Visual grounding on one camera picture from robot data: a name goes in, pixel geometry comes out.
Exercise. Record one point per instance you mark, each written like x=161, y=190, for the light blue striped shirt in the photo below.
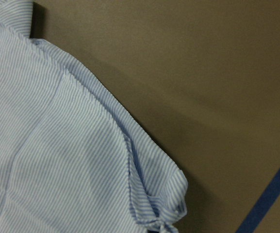
x=72, y=158

